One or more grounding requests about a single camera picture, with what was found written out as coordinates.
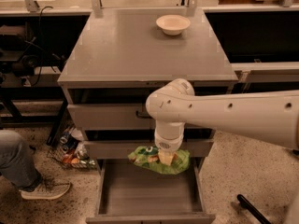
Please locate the wire basket with cans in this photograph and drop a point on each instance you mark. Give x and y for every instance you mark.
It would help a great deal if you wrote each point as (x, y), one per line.
(69, 150)

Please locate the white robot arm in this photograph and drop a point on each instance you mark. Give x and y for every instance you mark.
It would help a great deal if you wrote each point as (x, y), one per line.
(271, 117)

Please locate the grey sneaker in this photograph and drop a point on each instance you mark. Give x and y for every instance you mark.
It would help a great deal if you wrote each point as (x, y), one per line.
(48, 189)

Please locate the person leg in jeans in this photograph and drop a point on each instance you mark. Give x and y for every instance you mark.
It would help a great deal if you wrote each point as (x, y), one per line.
(16, 162)

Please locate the green rice chip bag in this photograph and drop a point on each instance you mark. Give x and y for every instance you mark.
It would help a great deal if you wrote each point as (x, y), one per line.
(147, 157)

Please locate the grey drawer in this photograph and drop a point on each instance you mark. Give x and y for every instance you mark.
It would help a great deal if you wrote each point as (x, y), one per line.
(111, 108)
(118, 144)
(132, 195)

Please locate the grey drawer cabinet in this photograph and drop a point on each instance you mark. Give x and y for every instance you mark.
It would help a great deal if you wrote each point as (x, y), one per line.
(125, 48)

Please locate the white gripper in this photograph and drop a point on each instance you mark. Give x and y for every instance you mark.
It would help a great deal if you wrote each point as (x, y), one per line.
(167, 144)

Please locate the grey bottom drawer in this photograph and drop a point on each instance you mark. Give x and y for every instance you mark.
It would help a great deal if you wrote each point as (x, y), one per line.
(132, 195)

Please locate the black chair base leg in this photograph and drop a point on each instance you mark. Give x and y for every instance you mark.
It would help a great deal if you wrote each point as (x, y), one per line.
(246, 204)

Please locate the grey middle drawer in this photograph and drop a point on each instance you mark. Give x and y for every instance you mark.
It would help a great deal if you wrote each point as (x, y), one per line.
(118, 144)

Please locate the white ceramic bowl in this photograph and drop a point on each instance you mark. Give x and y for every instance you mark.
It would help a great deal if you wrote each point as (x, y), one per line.
(173, 24)

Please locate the black machinery on left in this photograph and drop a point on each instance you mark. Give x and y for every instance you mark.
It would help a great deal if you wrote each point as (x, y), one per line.
(22, 61)

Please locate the grey top drawer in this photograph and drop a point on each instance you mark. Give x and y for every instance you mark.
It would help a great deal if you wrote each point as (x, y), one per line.
(111, 108)

